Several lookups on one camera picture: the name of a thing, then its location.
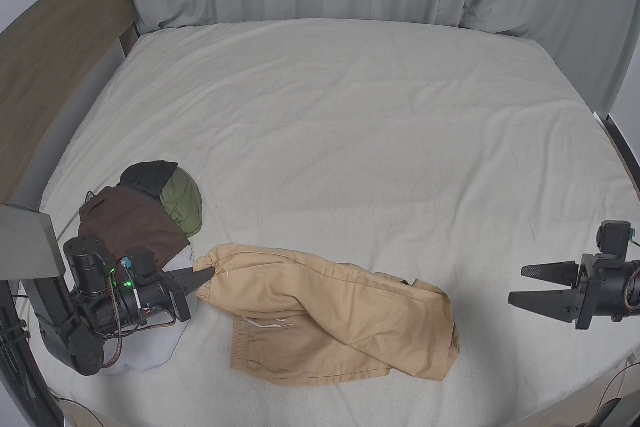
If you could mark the green garment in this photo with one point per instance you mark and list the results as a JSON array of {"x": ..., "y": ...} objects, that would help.
[{"x": 182, "y": 205}]

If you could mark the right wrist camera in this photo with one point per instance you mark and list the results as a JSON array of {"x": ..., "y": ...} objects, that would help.
[{"x": 614, "y": 237}]

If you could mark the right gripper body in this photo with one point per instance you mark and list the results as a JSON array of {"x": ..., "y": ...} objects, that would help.
[{"x": 607, "y": 292}]

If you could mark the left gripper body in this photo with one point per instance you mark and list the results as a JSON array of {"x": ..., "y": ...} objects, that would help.
[{"x": 150, "y": 302}]

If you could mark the black garment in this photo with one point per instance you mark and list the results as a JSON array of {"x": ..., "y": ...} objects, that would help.
[{"x": 145, "y": 175}]

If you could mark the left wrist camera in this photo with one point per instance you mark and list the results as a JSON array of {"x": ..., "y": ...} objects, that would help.
[{"x": 142, "y": 265}]

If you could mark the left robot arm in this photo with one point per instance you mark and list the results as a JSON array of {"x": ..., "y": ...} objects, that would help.
[{"x": 82, "y": 265}]

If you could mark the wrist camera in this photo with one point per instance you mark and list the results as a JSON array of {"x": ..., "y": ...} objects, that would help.
[
  {"x": 614, "y": 237},
  {"x": 142, "y": 265}
]

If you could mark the tan shorts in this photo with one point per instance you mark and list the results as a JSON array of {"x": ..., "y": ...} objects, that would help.
[{"x": 325, "y": 315}]

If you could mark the bed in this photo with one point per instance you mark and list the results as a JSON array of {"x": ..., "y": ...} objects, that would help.
[{"x": 350, "y": 140}]

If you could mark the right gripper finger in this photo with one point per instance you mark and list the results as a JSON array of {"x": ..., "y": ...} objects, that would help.
[
  {"x": 557, "y": 274},
  {"x": 555, "y": 305}
]

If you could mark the white garment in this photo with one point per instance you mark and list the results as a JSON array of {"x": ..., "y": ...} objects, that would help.
[{"x": 150, "y": 345}]

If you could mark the brown garment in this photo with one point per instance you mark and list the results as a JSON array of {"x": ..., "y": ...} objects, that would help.
[{"x": 130, "y": 220}]

